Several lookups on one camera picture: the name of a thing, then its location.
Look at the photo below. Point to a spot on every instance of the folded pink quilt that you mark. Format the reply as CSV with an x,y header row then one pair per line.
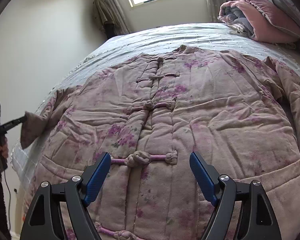
x,y
260,17

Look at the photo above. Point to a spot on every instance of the pink floral padded jacket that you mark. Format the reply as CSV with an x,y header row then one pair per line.
x,y
190,110

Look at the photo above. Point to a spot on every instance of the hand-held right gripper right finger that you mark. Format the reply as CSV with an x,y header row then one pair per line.
x,y
202,177

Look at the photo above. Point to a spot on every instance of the hanging dark garment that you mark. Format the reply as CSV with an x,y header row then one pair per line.
x,y
103,15

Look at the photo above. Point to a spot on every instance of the grey dotted bedspread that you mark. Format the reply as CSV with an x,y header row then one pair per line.
x,y
165,35

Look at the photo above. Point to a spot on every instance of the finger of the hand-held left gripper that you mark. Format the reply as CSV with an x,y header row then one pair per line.
x,y
13,122

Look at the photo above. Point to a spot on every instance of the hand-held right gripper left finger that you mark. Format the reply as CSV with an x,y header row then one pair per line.
x,y
97,177

